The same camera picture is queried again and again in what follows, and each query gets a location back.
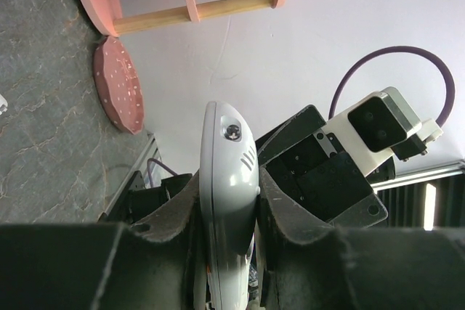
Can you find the white remote control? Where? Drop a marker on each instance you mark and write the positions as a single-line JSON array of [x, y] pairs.
[[228, 189]]

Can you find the white battery compartment cover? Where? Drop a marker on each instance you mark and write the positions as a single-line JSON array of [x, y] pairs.
[[3, 105]]

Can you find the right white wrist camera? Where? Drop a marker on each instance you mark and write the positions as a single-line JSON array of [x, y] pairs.
[[379, 127]]

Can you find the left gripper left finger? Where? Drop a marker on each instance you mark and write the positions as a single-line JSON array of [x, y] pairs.
[[157, 263]]

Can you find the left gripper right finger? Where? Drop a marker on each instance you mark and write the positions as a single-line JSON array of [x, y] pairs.
[[309, 264]]

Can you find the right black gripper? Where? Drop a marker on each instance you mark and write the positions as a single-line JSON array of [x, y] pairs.
[[314, 170]]

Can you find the pink dotted plate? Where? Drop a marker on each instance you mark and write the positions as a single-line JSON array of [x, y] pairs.
[[118, 86]]

